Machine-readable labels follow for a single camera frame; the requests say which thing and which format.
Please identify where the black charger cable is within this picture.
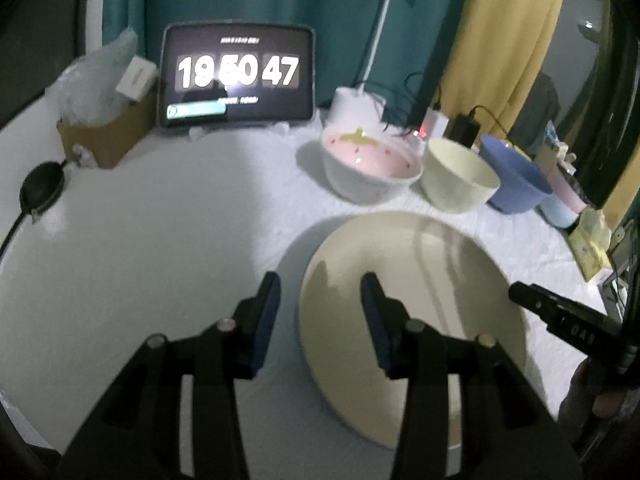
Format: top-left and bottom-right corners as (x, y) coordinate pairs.
(470, 105), (511, 141)

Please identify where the cream plate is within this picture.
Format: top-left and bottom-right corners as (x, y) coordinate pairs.
(299, 212), (531, 451)

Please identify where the yellow soft tissue pack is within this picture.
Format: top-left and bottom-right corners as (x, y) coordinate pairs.
(577, 208), (608, 235)

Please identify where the tablet showing clock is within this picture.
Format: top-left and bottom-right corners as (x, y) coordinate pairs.
(159, 22), (317, 133)

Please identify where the clear plastic bag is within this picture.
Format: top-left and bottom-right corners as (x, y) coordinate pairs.
(47, 27), (138, 126)

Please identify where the small white box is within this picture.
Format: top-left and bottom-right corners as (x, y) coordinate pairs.
(116, 56), (158, 103)

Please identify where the cardboard box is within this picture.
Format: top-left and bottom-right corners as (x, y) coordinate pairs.
(56, 91), (158, 170)

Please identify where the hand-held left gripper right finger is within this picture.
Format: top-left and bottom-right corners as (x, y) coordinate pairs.
(360, 272), (583, 480)

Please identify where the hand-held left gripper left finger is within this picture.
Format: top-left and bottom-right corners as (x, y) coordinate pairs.
(57, 271), (282, 480)

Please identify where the person's right hand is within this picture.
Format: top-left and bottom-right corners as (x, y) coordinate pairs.
(559, 359), (634, 437)

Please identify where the light blue bowl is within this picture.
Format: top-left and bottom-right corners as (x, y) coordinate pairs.
(540, 195), (578, 228)

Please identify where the cream bowl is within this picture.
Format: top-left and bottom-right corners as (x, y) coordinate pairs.
(419, 137), (501, 213)

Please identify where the black round disc with cable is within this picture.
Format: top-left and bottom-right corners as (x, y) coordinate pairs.
(0, 161), (66, 261)

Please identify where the pink ceramic bowl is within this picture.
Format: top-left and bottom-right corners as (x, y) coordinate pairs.
(320, 125), (423, 206)

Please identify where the white desk lamp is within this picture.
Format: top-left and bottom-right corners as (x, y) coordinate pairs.
(327, 0), (451, 133)

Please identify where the white charger with red light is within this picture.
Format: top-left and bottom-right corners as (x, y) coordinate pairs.
(415, 107), (448, 141)

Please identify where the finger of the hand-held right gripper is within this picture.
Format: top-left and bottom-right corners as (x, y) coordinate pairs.
(507, 281), (567, 329)

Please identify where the glass sliding door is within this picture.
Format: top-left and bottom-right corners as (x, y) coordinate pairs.
(540, 0), (621, 161)

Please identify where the yellow curtain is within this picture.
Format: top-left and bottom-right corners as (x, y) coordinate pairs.
(440, 0), (568, 136)
(605, 125), (640, 211)

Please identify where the yellow tissue box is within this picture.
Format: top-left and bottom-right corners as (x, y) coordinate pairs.
(567, 230), (613, 281)

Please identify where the black charger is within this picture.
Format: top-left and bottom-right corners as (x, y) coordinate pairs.
(445, 112), (481, 148)

